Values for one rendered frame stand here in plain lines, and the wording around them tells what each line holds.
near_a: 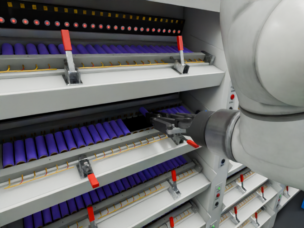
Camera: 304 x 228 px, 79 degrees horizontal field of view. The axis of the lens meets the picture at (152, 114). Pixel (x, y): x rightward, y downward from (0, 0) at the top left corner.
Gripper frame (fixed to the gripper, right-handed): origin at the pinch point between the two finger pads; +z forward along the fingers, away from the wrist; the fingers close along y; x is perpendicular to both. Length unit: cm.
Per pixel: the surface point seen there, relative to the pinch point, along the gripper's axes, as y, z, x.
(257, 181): 62, 3, -47
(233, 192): 44, 5, -46
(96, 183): -21.7, -10.0, -6.8
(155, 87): -4.0, -6.6, 9.1
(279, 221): 108, 10, -103
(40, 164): -29.6, -0.2, -3.7
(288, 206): 130, 12, -103
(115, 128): -10.9, 5.0, -1.3
